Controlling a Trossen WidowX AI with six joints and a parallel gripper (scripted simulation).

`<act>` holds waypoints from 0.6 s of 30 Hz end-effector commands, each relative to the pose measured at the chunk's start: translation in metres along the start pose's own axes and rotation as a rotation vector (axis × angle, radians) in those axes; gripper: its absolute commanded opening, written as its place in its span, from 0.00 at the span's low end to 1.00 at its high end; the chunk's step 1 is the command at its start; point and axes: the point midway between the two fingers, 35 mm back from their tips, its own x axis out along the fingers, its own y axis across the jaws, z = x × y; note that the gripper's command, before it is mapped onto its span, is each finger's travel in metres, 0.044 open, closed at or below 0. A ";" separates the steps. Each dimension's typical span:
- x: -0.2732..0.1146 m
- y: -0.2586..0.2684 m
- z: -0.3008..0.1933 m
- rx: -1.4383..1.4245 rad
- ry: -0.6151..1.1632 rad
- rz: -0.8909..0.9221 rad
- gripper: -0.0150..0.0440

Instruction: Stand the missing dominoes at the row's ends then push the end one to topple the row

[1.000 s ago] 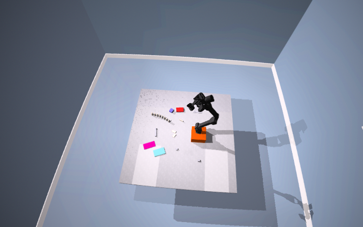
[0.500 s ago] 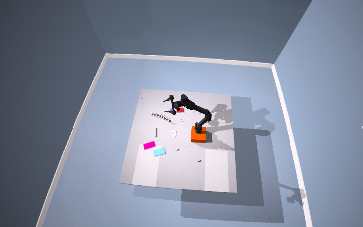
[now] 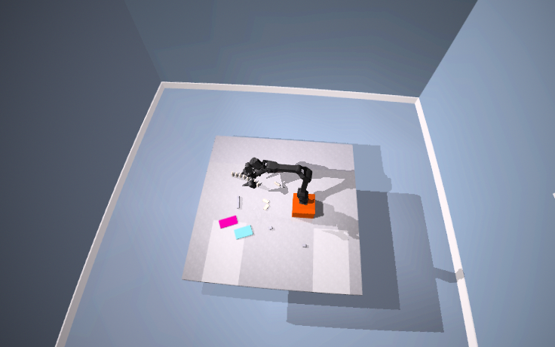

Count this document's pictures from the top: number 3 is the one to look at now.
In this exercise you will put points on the magenta flat rectangular block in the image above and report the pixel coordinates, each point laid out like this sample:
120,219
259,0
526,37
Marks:
227,222

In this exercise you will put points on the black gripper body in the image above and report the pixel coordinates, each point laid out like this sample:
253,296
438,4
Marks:
251,183

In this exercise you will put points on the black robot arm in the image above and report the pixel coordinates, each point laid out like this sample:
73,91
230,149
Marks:
273,167

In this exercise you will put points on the light blue rectangular block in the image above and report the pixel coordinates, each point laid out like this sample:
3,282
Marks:
243,232

